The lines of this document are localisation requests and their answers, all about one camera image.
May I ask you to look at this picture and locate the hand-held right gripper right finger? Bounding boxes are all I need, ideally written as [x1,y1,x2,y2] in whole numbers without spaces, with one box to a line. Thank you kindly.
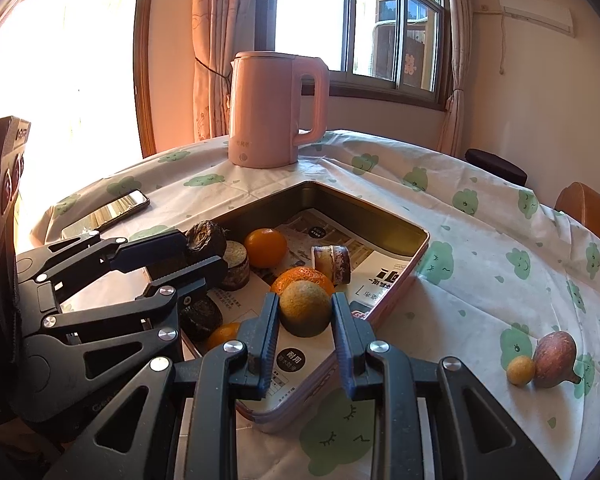
[330,291,563,480]

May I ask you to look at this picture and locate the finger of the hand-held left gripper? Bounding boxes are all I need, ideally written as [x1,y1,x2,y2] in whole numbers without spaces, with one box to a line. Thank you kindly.
[40,255,227,362]
[15,229,188,311]

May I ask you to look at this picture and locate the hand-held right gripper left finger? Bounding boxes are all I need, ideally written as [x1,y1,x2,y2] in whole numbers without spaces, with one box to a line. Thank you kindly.
[55,291,281,480]

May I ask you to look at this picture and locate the small smooth orange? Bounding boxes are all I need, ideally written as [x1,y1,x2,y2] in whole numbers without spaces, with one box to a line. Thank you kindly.
[205,321,242,353]
[243,228,288,269]

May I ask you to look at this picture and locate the greenish yellow citrus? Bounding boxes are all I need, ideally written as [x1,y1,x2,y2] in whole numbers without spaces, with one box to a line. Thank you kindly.
[279,280,332,338]

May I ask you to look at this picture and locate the large wrinkled tangerine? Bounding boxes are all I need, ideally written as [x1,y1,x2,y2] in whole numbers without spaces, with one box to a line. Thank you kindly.
[270,266,337,298]

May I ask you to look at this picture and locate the brown cut roll piece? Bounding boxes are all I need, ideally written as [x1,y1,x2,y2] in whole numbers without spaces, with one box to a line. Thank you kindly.
[311,245,352,285]
[220,241,251,291]

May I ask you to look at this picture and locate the pink metal tin box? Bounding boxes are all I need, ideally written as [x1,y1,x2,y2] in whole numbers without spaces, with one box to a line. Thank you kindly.
[145,180,431,433]

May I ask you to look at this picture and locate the black smartphone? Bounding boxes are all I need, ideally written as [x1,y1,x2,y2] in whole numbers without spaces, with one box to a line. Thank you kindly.
[60,189,151,240]

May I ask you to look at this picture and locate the white cloud print tablecloth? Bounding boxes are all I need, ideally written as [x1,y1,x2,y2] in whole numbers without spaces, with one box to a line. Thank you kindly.
[30,129,600,480]

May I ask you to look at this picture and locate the small yellow round fruit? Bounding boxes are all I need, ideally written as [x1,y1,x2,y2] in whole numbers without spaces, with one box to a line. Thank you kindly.
[506,355,537,387]

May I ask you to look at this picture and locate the pink electric kettle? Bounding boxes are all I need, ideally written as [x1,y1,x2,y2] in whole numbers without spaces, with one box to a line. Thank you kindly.
[228,51,331,169]

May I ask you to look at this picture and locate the large brown stemmed fruit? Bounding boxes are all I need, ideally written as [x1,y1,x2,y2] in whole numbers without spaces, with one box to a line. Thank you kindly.
[532,331,583,389]

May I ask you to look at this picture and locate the pink floral curtain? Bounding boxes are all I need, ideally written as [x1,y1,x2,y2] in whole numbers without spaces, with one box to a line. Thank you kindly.
[190,0,281,143]

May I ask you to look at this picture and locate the dark stool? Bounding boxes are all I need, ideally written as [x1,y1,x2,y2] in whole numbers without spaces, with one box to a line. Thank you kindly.
[464,148,528,187]

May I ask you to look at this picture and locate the beige tied curtain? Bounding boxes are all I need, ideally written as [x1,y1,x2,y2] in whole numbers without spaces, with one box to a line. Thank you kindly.
[437,0,481,158]

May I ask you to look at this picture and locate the sliding glass window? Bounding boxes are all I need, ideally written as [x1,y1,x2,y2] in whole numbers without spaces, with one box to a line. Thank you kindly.
[270,0,456,111]

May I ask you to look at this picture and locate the brown wooden door frame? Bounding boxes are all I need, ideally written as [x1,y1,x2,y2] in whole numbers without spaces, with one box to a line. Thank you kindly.
[134,0,160,160]

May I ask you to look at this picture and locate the air conditioner cable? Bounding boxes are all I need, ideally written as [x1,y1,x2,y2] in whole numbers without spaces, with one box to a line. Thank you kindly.
[497,10,508,76]

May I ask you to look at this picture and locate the white wall air conditioner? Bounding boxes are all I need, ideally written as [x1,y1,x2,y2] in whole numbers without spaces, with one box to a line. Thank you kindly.
[497,0,577,38]

